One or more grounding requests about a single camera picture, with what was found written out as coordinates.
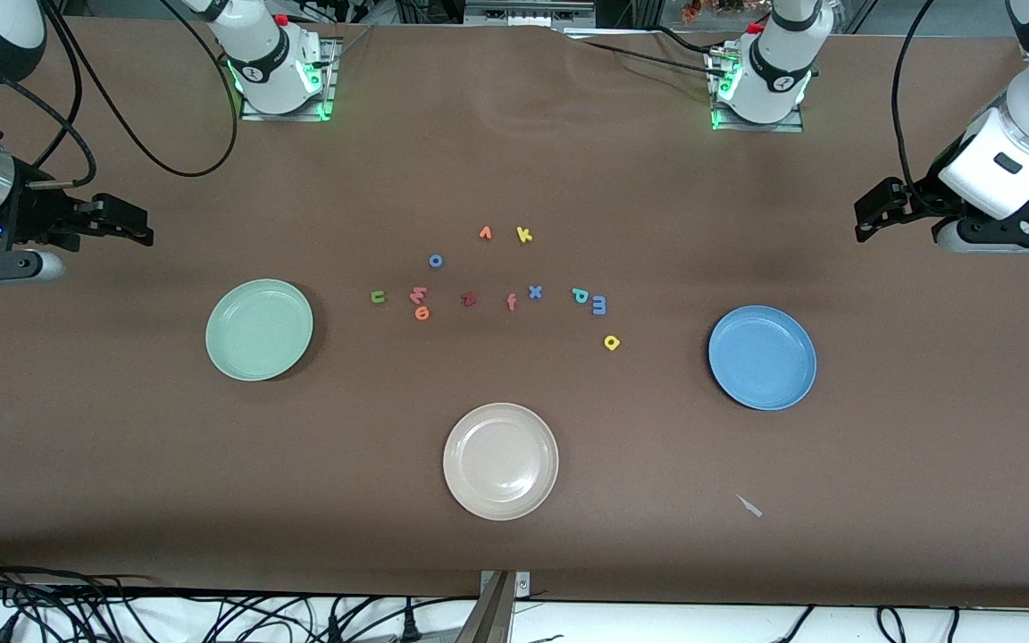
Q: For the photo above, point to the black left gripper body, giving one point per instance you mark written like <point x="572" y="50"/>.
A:
<point x="916" y="198"/>

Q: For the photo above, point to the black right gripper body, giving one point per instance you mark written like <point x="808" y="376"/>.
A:
<point x="32" y="217"/>

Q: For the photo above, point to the blue letter m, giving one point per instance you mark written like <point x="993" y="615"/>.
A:
<point x="598" y="305"/>

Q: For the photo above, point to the pink letter w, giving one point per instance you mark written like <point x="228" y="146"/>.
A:
<point x="418" y="295"/>

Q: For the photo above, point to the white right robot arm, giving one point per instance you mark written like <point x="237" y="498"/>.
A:
<point x="264" y="62"/>

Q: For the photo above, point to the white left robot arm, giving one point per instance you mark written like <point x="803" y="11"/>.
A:
<point x="778" y="71"/>

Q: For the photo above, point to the green plate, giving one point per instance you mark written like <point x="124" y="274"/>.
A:
<point x="259" y="330"/>

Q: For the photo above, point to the blue plate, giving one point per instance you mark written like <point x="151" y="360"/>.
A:
<point x="762" y="357"/>

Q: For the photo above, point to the orange background object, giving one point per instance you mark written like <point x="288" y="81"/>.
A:
<point x="693" y="11"/>

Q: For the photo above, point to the white paper scrap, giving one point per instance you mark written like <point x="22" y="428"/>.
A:
<point x="749" y="505"/>

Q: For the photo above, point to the brown table cover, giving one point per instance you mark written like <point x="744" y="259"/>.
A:
<point x="514" y="143"/>

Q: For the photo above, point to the black power plug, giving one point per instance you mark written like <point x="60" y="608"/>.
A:
<point x="5" y="630"/>
<point x="407" y="628"/>
<point x="333" y="630"/>

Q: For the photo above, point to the beige plate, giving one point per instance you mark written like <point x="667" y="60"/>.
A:
<point x="501" y="462"/>

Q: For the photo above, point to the grey metal bar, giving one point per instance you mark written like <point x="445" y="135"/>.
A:
<point x="489" y="616"/>

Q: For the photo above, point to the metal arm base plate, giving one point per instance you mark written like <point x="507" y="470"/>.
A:
<point x="791" y="127"/>
<point x="329" y="62"/>

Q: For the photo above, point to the silver aluminium frame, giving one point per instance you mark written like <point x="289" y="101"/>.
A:
<point x="523" y="11"/>

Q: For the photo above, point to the silver bracket plate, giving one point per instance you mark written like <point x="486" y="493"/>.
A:
<point x="522" y="585"/>

